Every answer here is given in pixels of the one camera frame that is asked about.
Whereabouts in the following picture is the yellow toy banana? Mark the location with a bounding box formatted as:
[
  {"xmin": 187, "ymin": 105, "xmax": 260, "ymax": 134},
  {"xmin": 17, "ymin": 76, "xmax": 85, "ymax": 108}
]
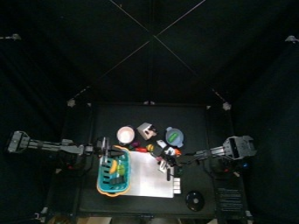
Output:
[{"xmin": 108, "ymin": 159, "xmax": 117, "ymax": 175}]

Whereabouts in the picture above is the white toy pot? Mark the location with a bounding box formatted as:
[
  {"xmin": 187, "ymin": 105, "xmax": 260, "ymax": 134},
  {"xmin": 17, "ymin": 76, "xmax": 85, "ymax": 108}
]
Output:
[{"xmin": 116, "ymin": 125, "xmax": 136, "ymax": 146}]

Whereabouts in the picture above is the green toy pepper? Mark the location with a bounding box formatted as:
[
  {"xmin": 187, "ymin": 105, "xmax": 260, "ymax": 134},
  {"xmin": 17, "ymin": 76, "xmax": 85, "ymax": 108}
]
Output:
[{"xmin": 116, "ymin": 164, "xmax": 127, "ymax": 177}]

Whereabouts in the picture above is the white rectangular block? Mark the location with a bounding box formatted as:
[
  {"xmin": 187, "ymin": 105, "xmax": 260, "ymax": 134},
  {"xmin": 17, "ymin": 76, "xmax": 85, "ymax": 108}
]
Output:
[{"xmin": 172, "ymin": 177, "xmax": 183, "ymax": 195}]

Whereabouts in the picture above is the grey-blue round lid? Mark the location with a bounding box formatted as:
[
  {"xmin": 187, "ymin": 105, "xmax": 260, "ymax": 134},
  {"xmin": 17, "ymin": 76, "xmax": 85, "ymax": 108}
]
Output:
[{"xmin": 164, "ymin": 126, "xmax": 185, "ymax": 149}]

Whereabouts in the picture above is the grey white toy box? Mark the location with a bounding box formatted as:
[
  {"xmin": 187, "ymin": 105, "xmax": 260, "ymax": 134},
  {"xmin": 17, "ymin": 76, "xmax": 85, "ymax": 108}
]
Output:
[{"xmin": 135, "ymin": 122, "xmax": 159, "ymax": 141}]

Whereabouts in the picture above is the teal basket orange rim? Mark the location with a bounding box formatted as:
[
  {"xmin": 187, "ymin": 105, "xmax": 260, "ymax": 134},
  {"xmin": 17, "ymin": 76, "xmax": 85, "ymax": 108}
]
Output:
[{"xmin": 96, "ymin": 144, "xmax": 132, "ymax": 198}]

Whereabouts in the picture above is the black round disc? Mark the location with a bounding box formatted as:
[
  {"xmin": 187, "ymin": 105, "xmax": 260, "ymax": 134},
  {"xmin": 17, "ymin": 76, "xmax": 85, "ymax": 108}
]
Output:
[{"xmin": 184, "ymin": 190, "xmax": 205, "ymax": 213}]

